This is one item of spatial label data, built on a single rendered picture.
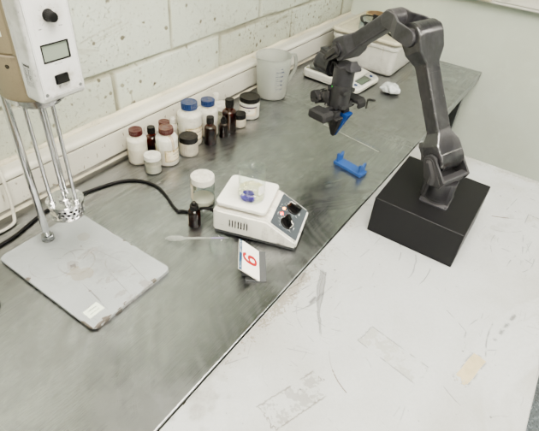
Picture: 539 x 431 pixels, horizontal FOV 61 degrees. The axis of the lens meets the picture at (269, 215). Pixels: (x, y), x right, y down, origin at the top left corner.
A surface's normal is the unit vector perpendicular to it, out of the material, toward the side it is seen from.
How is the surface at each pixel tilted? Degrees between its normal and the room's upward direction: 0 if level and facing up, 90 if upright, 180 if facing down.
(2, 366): 0
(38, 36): 90
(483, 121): 90
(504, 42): 90
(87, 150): 90
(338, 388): 0
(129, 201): 0
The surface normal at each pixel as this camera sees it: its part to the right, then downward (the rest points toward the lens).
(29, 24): 0.82, 0.40
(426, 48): 0.47, 0.25
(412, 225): -0.56, 0.49
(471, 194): 0.04, -0.73
